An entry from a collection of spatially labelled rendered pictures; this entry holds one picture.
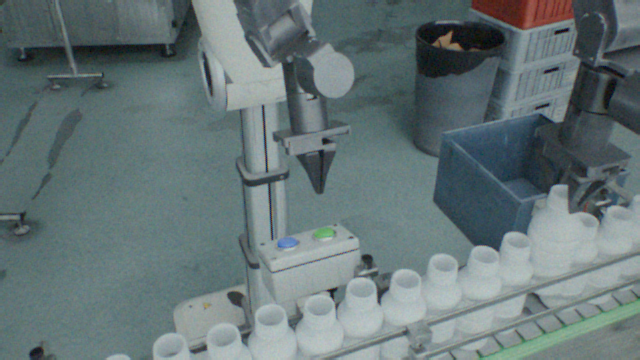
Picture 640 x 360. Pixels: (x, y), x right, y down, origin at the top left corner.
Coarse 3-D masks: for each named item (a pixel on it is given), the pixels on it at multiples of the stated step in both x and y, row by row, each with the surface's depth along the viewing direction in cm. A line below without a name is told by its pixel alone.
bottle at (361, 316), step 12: (348, 288) 71; (360, 288) 73; (372, 288) 71; (348, 300) 71; (360, 300) 69; (372, 300) 70; (348, 312) 71; (360, 312) 70; (372, 312) 71; (348, 324) 71; (360, 324) 71; (372, 324) 71; (348, 336) 72; (360, 336) 71; (372, 336) 72; (372, 348) 73
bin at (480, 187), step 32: (480, 128) 148; (512, 128) 152; (448, 160) 144; (480, 160) 154; (512, 160) 159; (448, 192) 148; (480, 192) 134; (512, 192) 159; (544, 192) 158; (480, 224) 137; (512, 224) 125
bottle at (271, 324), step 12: (264, 312) 69; (276, 312) 69; (264, 324) 70; (276, 324) 72; (252, 336) 69; (264, 336) 67; (276, 336) 67; (288, 336) 69; (252, 348) 68; (264, 348) 67; (276, 348) 67; (288, 348) 68
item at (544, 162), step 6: (534, 150) 75; (540, 150) 74; (540, 156) 74; (540, 162) 75; (546, 162) 74; (540, 168) 76; (546, 168) 75; (546, 174) 75; (564, 174) 77; (546, 180) 76; (552, 180) 76; (558, 180) 77; (564, 180) 77; (546, 186) 77; (552, 186) 77
